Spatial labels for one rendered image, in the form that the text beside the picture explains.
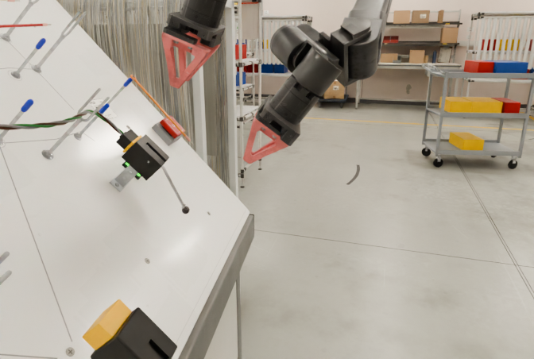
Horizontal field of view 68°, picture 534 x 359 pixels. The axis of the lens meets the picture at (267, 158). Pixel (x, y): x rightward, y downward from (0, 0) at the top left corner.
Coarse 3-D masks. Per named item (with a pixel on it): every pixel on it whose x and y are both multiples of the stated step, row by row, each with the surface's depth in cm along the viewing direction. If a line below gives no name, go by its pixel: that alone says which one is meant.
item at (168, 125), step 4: (164, 120) 89; (168, 120) 90; (164, 124) 89; (168, 124) 89; (172, 124) 91; (176, 124) 92; (164, 128) 89; (168, 128) 89; (172, 128) 89; (176, 128) 91; (180, 128) 92; (168, 132) 89; (172, 132) 89; (176, 132) 90; (172, 136) 89; (176, 136) 89
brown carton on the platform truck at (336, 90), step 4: (336, 80) 796; (332, 84) 771; (336, 84) 771; (340, 84) 771; (328, 88) 773; (332, 88) 772; (336, 88) 773; (340, 88) 773; (344, 88) 774; (328, 92) 775; (332, 92) 775; (336, 92) 775; (340, 92) 775; (324, 96) 779; (328, 96) 778; (332, 96) 777; (336, 96) 777; (340, 96) 778
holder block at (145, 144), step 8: (144, 136) 66; (136, 144) 64; (144, 144) 65; (152, 144) 67; (128, 152) 64; (136, 152) 64; (144, 152) 64; (152, 152) 65; (160, 152) 67; (128, 160) 65; (136, 160) 65; (144, 160) 65; (152, 160) 64; (160, 160) 65; (136, 168) 65; (144, 168) 65; (152, 168) 65; (144, 176) 66
